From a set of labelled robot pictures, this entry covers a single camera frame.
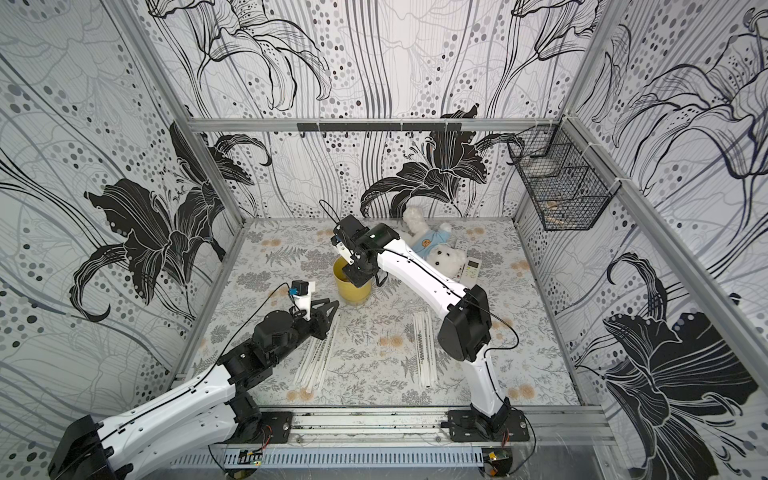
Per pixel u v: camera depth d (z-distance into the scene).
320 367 0.82
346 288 0.84
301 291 0.64
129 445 0.42
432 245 0.98
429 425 0.74
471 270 1.01
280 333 0.56
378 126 0.89
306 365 0.82
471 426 0.72
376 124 0.91
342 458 0.76
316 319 0.66
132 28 0.71
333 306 0.75
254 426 0.66
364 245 0.57
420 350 0.84
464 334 0.51
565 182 0.88
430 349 0.85
